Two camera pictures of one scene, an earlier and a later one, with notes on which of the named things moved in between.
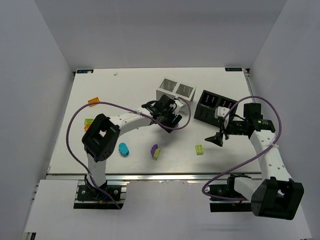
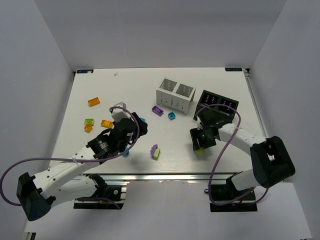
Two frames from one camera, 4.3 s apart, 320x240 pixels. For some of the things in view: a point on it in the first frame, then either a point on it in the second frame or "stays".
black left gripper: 171,120 → 136,124
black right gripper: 224,131 → 200,142
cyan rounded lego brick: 123,149 stays
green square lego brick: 199,149 stays
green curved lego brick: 157,151 stays
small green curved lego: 88,121 stays
